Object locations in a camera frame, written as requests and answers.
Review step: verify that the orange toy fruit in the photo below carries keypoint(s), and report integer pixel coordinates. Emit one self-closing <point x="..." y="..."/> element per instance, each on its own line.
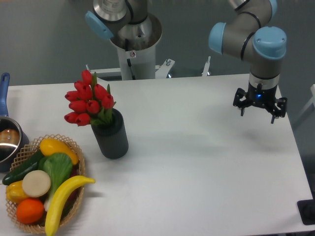
<point x="30" y="211"/>

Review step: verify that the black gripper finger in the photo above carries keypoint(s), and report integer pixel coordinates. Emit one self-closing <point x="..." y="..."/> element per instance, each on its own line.
<point x="241" y="100"/>
<point x="278" y="109"/>

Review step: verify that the silver bolt post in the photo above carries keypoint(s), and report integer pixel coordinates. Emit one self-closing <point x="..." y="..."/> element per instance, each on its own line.
<point x="206" y="70"/>

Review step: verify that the green toy cucumber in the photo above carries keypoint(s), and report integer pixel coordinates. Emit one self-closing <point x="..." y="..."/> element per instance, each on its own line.
<point x="17" y="174"/>

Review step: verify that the green toy bok choy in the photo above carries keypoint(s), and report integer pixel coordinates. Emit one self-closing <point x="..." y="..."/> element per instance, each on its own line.
<point x="59" y="167"/>

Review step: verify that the yellow toy squash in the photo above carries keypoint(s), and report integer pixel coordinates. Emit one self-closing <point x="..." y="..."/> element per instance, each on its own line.
<point x="51" y="146"/>

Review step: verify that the yellow toy bell pepper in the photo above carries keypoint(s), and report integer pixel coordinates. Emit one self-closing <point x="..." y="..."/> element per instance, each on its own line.
<point x="15" y="192"/>

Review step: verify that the dark grey ribbed vase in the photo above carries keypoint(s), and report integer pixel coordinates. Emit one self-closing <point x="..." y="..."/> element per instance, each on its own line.
<point x="112" y="140"/>

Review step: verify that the beige round toy slice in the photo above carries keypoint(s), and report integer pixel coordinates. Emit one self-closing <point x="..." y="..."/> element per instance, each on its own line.
<point x="36" y="183"/>

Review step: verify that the woven wicker basket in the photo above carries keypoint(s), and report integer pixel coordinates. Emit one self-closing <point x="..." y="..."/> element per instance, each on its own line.
<point x="71" y="206"/>

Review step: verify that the black device at table edge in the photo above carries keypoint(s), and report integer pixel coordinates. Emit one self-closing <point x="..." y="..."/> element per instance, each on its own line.
<point x="307" y="211"/>

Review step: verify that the blue handled saucepan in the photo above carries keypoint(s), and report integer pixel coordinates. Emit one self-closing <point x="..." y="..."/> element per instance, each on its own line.
<point x="12" y="137"/>

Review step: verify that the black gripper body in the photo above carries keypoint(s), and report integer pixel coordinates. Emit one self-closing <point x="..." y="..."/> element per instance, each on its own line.
<point x="261" y="98"/>

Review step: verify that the yellow toy banana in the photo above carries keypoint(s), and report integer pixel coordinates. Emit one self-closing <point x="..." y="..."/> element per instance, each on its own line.
<point x="59" y="199"/>

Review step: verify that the white frame at right edge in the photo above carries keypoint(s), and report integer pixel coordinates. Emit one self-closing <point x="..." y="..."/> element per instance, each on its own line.
<point x="306" y="110"/>

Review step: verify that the red tulip bouquet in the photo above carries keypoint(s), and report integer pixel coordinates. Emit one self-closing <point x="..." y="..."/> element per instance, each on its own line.
<point x="90" y="102"/>

